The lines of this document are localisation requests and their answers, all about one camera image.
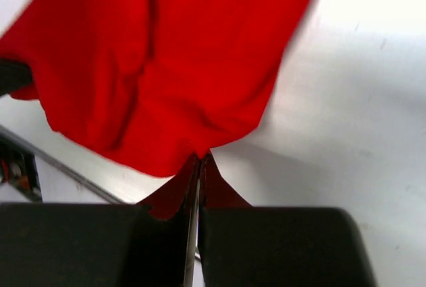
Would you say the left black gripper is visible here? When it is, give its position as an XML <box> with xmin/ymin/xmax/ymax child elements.
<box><xmin>0</xmin><ymin>59</ymin><xmax>33</xmax><ymax>96</ymax></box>

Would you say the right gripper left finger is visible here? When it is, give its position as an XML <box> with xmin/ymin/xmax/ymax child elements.
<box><xmin>1</xmin><ymin>156</ymin><xmax>200</xmax><ymax>286</ymax></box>

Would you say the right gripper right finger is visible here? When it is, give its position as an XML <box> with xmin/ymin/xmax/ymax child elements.
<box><xmin>198</xmin><ymin>154</ymin><xmax>376</xmax><ymax>286</ymax></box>

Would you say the red t shirt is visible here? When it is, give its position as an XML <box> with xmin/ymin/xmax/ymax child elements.
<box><xmin>0</xmin><ymin>0</ymin><xmax>327</xmax><ymax>178</ymax></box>

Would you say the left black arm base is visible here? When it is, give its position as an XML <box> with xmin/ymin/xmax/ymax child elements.
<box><xmin>1</xmin><ymin>127</ymin><xmax>43</xmax><ymax>202</ymax></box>

